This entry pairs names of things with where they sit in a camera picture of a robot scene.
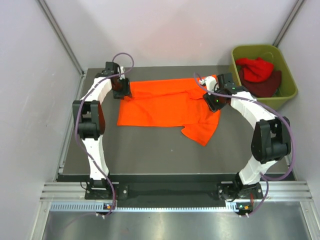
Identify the orange t shirt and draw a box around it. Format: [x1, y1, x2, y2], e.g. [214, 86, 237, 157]
[117, 78, 221, 146]

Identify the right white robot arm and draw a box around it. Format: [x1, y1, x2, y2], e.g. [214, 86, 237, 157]
[196, 73, 292, 201]

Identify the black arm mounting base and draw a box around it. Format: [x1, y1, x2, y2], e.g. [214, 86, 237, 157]
[84, 173, 263, 208]

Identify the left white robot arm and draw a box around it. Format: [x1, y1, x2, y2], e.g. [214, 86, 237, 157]
[72, 61, 132, 199]

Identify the dark maroon t shirt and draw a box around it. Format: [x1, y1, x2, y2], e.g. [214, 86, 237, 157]
[238, 70, 282, 98]

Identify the red t shirt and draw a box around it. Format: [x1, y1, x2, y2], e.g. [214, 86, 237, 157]
[235, 57, 274, 83]

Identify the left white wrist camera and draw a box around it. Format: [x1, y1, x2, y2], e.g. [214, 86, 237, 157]
[116, 66, 126, 80]

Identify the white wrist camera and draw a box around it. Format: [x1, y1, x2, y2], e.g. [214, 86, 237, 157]
[199, 75, 218, 92]
[116, 66, 126, 80]

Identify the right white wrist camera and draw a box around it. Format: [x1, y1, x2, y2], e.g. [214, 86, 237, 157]
[199, 75, 218, 92]

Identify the aluminium frame rail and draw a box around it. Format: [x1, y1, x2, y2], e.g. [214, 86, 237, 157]
[40, 181, 313, 202]

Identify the slotted grey cable duct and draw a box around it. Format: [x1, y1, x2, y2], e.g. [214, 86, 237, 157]
[50, 202, 239, 213]

